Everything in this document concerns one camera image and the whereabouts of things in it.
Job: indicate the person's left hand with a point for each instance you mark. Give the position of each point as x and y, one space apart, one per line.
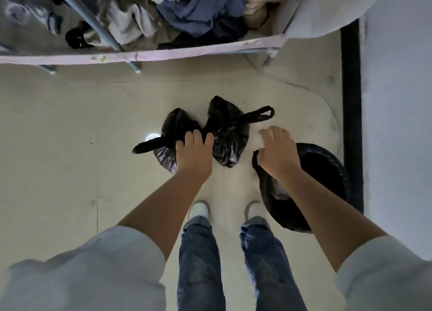
194 159

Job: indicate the person's right hand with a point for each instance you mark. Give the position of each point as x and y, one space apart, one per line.
279 152

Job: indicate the person's right fingers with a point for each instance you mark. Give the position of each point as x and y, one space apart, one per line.
274 134

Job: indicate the person's left fingers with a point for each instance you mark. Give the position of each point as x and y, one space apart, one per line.
198 139

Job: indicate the black plastic bag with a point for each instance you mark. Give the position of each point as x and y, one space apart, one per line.
227 132
170 128

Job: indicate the black bin liner bag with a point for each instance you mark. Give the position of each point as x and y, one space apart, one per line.
324 172

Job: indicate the person's left forearm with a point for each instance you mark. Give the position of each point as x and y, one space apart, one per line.
165 213

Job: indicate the person's right forearm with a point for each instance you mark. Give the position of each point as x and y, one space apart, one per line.
324 216

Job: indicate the white left shoe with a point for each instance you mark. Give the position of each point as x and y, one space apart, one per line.
199 210

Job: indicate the white shoe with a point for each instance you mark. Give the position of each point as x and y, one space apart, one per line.
199 210
255 210

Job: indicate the white right shoe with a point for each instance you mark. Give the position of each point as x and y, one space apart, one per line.
255 210

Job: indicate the pink fabric shelf edge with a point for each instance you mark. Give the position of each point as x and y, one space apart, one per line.
152 54

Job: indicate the black garment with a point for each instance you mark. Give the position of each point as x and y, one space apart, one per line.
216 35

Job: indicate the blue jeans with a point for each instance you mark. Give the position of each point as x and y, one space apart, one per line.
199 263

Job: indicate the pale pink garment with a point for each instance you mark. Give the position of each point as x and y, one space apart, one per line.
260 7

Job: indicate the blue garment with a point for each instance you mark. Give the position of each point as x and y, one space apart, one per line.
202 8

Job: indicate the white fabric cover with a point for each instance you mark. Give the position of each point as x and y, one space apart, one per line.
324 7

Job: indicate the beige garment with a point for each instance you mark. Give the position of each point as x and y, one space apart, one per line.
131 15

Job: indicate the grey metal rack pole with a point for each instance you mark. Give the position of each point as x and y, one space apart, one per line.
30 59
91 22

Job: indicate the black sock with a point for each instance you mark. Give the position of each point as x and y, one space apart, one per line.
76 37

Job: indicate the white shirt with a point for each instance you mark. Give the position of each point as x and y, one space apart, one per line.
84 273

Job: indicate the striped white sock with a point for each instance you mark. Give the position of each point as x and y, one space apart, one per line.
54 22

